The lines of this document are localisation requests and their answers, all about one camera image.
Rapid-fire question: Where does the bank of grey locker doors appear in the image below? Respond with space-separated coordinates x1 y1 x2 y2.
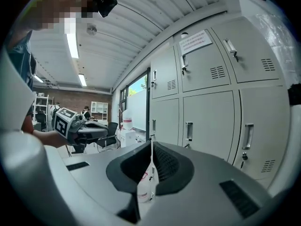
149 16 293 186

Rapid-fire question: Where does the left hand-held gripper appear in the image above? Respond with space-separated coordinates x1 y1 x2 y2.
50 106 109 154

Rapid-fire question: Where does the black framed glass door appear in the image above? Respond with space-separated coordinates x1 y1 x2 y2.
119 67 151 141

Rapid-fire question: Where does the round ceiling smoke detector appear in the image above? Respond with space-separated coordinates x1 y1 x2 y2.
86 23 98 36

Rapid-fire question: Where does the person's left forearm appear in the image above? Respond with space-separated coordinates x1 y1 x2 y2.
21 113 70 148

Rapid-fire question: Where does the white paper notice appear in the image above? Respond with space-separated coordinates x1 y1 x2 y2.
178 29 213 55

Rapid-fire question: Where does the clear water jug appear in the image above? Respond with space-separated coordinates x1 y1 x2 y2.
122 109 134 130

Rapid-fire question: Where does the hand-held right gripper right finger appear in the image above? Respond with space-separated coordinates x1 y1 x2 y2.
151 141 195 196

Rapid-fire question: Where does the person's dark shirt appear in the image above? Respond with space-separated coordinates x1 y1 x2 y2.
6 30 38 117

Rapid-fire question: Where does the black mesh office chair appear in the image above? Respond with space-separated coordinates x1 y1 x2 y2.
34 110 48 131

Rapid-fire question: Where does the white cubby shelf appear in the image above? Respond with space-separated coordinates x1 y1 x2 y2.
90 101 109 121

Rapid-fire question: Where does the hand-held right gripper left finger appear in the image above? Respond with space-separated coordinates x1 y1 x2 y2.
105 141 151 224

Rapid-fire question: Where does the black head-worn camera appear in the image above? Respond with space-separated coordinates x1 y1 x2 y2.
96 0 119 18

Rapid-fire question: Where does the white open shelf rack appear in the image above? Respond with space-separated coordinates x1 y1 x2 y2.
32 93 55 128

